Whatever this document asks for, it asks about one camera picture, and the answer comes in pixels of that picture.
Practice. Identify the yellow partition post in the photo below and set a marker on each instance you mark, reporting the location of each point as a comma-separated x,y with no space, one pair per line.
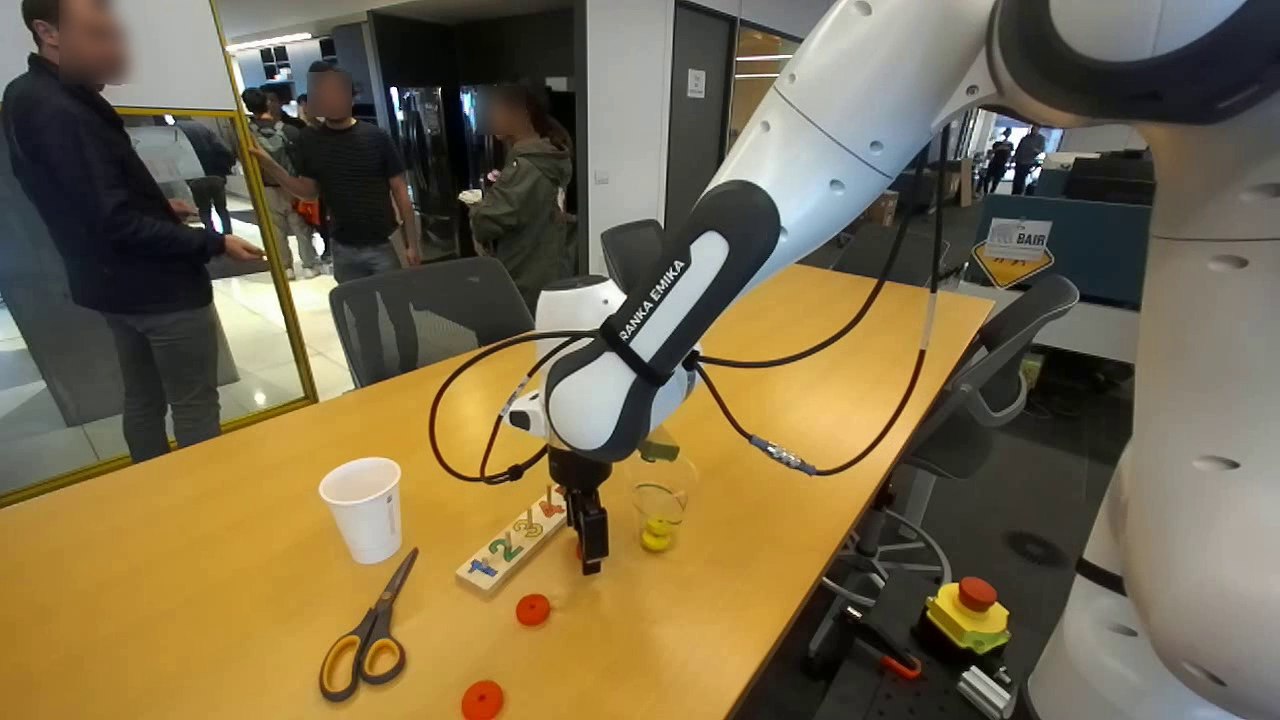
267,201

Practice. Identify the yellow disc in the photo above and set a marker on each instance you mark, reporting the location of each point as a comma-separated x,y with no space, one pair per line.
654,526
659,546

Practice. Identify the person in dark t-shirt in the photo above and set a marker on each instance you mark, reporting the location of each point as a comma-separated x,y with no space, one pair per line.
348,172

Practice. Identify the grey metal block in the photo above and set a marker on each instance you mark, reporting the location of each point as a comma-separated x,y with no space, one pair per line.
984,689

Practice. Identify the black office chair with armrest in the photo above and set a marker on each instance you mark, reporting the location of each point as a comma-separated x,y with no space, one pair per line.
995,353

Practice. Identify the black orange bar clamp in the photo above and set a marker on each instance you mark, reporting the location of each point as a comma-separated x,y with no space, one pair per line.
899,661

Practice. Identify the person in green jacket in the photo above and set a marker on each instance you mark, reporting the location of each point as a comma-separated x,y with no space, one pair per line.
523,201

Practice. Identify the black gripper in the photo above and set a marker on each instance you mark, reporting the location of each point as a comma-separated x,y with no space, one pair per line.
586,490

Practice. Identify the yellow emergency stop red button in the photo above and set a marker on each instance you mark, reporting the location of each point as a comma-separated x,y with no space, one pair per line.
969,619

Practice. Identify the grey office chair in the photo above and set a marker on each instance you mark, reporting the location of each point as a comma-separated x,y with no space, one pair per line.
427,312
639,253

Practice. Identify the wooden number puzzle board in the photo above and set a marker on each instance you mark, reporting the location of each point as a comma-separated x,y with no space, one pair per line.
513,543

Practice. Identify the white yellow sign stand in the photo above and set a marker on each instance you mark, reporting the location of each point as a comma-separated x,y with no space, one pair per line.
1018,247

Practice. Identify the white paper cup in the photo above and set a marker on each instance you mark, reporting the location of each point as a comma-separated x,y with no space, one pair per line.
361,514

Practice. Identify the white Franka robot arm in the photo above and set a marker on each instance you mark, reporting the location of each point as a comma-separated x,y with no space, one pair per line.
855,120

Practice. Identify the person in black jacket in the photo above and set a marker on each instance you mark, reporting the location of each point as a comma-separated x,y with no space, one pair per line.
114,226

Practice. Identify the orange disc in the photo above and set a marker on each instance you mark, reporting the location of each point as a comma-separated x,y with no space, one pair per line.
481,696
534,610

